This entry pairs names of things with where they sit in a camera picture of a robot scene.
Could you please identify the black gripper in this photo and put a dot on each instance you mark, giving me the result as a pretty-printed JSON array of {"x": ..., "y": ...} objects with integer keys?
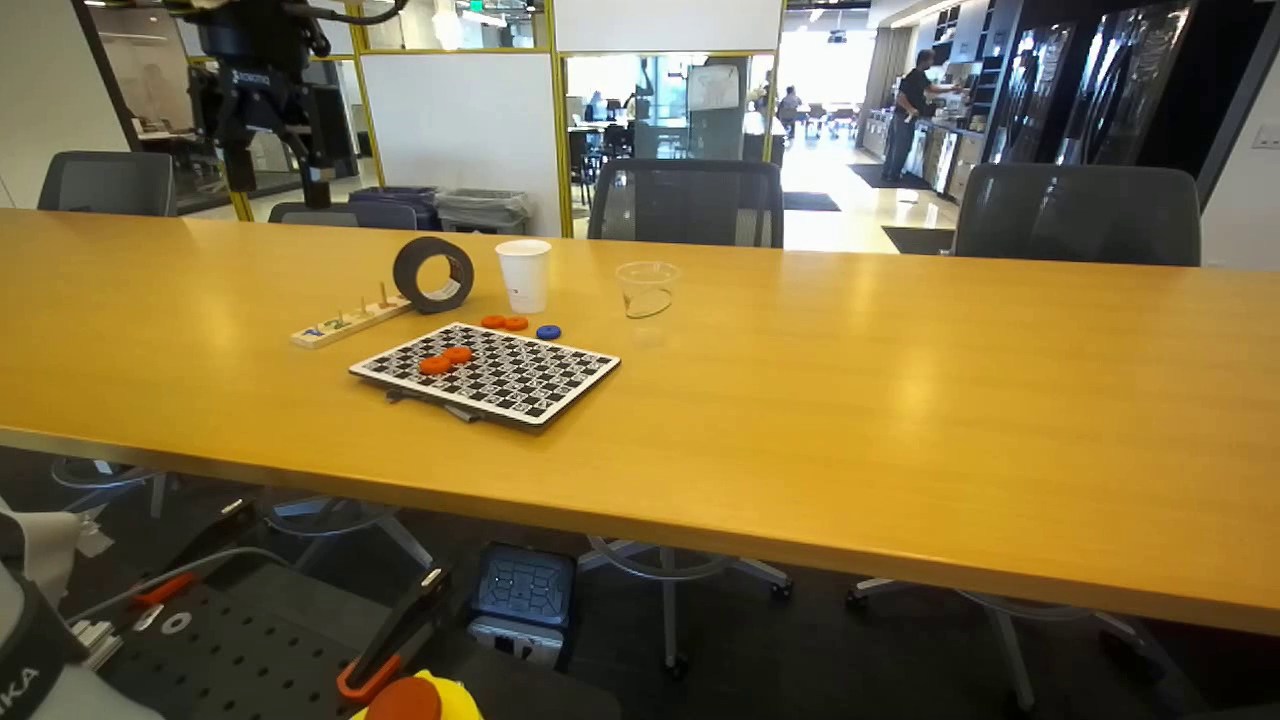
[{"x": 273, "y": 73}]

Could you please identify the orange disc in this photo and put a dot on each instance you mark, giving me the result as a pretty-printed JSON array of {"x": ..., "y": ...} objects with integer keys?
[
  {"x": 459, "y": 355},
  {"x": 434, "y": 365},
  {"x": 516, "y": 325},
  {"x": 492, "y": 322}
]

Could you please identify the blue disc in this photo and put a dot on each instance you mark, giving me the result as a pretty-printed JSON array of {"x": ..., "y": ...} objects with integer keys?
[{"x": 550, "y": 328}]

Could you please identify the white grey robot base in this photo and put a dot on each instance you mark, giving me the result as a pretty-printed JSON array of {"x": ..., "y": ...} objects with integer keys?
[{"x": 35, "y": 674}]

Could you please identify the white paper cup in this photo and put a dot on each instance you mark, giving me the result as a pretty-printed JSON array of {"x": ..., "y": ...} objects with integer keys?
[{"x": 521, "y": 278}]

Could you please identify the clear plastic cup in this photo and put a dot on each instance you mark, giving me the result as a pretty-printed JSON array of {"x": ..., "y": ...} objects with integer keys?
[{"x": 646, "y": 295}]

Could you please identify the wooden number puzzle strip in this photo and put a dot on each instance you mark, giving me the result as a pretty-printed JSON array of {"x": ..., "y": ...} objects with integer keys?
[{"x": 340, "y": 322}]

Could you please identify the grey mesh office chair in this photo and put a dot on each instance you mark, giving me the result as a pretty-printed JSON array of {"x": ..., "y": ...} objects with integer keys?
[
  {"x": 1078, "y": 213},
  {"x": 106, "y": 184},
  {"x": 686, "y": 201}
]

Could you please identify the black tape roll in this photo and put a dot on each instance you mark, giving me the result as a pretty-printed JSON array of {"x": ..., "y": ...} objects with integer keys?
[{"x": 459, "y": 296}]

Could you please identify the black white marker board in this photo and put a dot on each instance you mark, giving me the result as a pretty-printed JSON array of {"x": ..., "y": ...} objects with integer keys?
[{"x": 521, "y": 381}]

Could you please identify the black orange clamp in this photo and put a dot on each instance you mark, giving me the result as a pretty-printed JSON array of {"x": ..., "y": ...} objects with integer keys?
[
  {"x": 388, "y": 643},
  {"x": 167, "y": 576}
]

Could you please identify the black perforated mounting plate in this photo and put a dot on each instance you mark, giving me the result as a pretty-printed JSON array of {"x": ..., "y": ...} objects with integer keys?
[{"x": 253, "y": 655}]

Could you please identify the grey box under table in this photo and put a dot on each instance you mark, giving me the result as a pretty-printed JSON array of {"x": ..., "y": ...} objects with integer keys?
[{"x": 521, "y": 603}]

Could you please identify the distant seated person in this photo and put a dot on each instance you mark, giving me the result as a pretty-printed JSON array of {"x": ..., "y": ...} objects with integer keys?
[{"x": 789, "y": 109}]

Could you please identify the black floor mat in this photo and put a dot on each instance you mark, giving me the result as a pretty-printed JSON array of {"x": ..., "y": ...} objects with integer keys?
[
  {"x": 920, "y": 241},
  {"x": 808, "y": 201}
]

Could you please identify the yellow red emergency stop button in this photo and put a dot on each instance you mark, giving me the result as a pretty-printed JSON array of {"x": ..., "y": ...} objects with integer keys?
[{"x": 420, "y": 699}]

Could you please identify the person in dark clothes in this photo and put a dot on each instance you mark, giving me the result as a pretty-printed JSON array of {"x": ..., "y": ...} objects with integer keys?
[{"x": 915, "y": 105}]

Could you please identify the kitchen counter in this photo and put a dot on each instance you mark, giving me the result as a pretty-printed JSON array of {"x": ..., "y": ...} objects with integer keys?
[{"x": 963, "y": 162}]

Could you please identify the black glass door refrigerator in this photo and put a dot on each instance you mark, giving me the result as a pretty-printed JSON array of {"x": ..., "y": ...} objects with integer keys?
[{"x": 1067, "y": 93}]

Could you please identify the yellow framed partition wall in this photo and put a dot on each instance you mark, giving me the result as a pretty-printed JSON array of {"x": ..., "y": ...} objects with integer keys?
[{"x": 665, "y": 26}]

